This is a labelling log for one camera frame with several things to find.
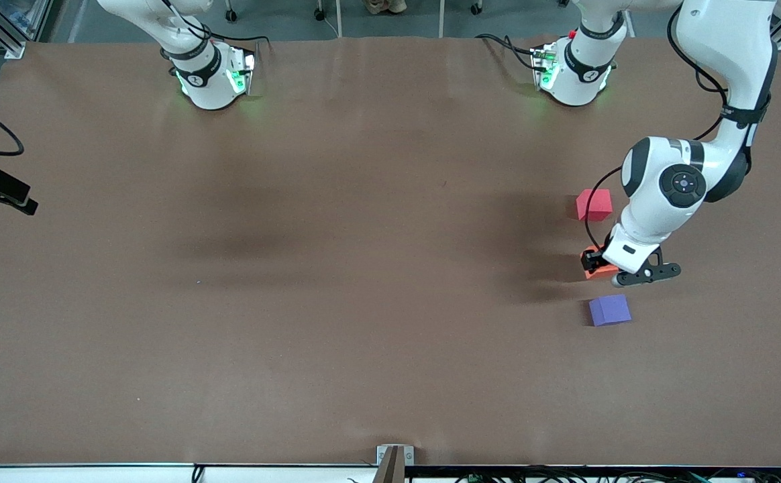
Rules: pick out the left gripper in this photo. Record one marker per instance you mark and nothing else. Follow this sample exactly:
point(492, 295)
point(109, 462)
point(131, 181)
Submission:
point(592, 259)

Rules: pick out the orange foam block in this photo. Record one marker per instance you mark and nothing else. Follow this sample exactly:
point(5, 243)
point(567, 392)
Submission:
point(603, 274)

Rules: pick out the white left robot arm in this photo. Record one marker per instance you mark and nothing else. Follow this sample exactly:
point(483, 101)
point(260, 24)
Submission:
point(652, 201)

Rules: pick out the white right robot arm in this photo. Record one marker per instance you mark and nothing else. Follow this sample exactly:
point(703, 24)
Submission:
point(209, 87)

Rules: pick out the purple foam block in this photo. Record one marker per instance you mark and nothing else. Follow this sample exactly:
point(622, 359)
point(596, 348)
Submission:
point(610, 310)

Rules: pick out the red foam block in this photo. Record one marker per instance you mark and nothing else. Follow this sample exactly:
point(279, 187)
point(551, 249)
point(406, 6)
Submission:
point(594, 204)

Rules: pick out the brown paper table cover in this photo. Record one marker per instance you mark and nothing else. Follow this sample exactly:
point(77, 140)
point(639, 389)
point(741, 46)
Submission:
point(363, 369)

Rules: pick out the white furniture leg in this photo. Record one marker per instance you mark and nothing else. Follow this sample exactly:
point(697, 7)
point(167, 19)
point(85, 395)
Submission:
point(338, 19)
point(441, 19)

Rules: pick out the beige shoe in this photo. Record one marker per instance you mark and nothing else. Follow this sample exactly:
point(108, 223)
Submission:
point(384, 6)

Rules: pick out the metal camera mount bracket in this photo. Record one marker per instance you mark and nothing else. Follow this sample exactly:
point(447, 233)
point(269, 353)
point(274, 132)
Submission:
point(395, 463)

